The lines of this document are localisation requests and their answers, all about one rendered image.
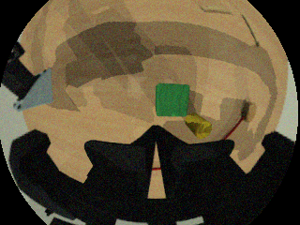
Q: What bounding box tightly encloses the round wooden button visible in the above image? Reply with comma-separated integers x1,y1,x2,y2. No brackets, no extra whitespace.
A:
241,102,256,123

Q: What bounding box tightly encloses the green block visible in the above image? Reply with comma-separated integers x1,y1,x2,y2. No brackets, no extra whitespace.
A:
155,83,190,117

